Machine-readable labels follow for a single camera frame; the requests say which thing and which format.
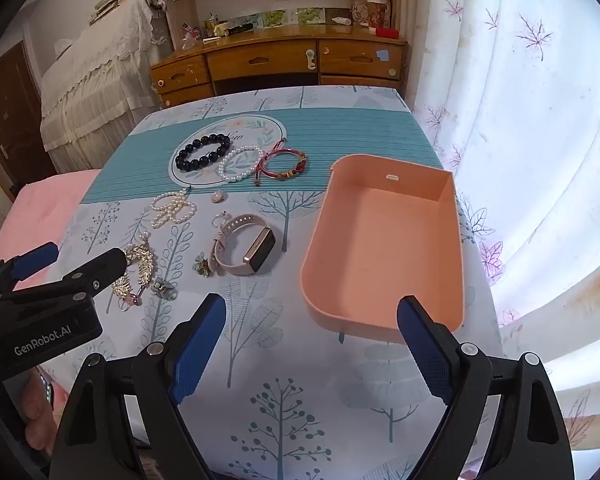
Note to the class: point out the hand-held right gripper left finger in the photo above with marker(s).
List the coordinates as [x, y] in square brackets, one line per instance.
[200, 345]

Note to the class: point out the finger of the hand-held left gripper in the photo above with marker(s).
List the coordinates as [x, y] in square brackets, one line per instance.
[35, 260]
[102, 267]

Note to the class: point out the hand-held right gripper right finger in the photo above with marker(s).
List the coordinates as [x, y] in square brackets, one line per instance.
[425, 350]

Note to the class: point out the small flower earring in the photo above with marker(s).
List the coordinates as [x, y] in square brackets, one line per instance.
[162, 288]
[203, 265]

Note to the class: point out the pink smartwatch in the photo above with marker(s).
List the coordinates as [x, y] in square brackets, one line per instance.
[257, 250]

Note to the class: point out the person's left forearm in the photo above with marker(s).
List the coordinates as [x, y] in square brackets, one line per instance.
[35, 415]

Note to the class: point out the pink blanket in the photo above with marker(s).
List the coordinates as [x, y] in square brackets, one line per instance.
[40, 210]

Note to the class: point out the tree print tablecloth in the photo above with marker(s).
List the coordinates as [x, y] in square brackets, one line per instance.
[290, 360]

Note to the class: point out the brown wooden door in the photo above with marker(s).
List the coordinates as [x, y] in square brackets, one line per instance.
[5, 110]

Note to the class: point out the white lace cover cloth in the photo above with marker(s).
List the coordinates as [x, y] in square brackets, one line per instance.
[95, 85]

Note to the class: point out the white leaf print curtain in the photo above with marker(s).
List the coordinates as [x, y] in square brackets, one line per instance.
[530, 160]

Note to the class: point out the small figurine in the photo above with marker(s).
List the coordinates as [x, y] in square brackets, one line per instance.
[190, 35]

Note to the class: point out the stack of books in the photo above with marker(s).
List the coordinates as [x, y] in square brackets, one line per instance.
[112, 2]

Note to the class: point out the wooden desk with drawers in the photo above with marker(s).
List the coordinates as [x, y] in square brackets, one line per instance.
[280, 57]

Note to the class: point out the black tube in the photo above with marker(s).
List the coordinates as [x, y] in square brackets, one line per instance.
[241, 27]

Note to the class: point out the white plastic hook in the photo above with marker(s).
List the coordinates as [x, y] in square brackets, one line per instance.
[310, 60]

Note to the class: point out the green picture card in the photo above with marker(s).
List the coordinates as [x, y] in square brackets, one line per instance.
[310, 14]
[275, 18]

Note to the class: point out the red flat box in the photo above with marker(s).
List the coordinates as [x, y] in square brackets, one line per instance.
[386, 33]

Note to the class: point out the small white tube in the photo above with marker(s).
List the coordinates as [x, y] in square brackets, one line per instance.
[342, 21]

